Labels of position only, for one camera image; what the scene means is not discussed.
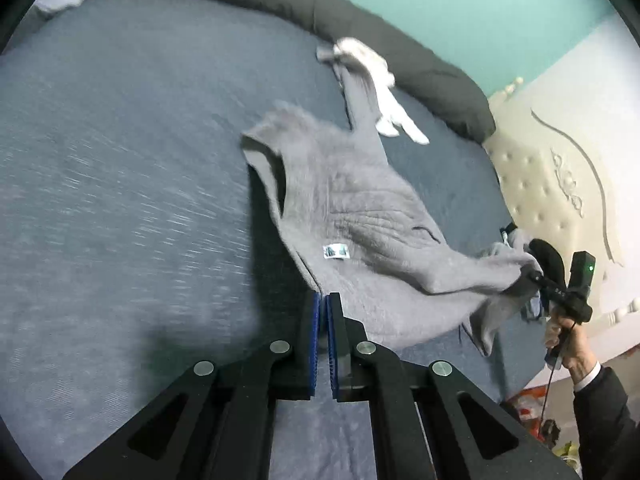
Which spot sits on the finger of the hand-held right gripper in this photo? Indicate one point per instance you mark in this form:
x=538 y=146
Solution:
x=534 y=276

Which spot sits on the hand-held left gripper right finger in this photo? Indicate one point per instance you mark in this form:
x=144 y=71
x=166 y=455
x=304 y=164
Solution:
x=331 y=355

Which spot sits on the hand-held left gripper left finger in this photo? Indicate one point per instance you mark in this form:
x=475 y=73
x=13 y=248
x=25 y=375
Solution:
x=314 y=340

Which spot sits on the grey sweater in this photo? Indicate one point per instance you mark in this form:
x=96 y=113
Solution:
x=360 y=210

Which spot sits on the person's right forearm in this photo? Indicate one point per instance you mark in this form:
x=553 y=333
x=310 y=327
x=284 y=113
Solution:
x=600 y=410

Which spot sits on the person's right hand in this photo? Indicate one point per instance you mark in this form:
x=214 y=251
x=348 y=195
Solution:
x=575 y=355

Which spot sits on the black folded garment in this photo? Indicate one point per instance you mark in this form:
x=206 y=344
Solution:
x=550 y=260

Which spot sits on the pale lilac garment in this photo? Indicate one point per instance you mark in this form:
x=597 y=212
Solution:
x=520 y=240

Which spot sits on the small black cloth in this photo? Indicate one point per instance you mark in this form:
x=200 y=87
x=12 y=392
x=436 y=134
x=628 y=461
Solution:
x=507 y=230

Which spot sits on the cream tufted headboard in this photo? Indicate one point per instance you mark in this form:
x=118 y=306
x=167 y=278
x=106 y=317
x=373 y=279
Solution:
x=540 y=180

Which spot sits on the white shirt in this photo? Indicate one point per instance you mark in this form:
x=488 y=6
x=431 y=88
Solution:
x=390 y=110

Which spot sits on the dark grey long pillow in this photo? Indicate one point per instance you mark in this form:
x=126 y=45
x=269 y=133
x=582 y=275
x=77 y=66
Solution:
x=400 y=55

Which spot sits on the bed with blue sheet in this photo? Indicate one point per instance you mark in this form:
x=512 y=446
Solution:
x=125 y=160

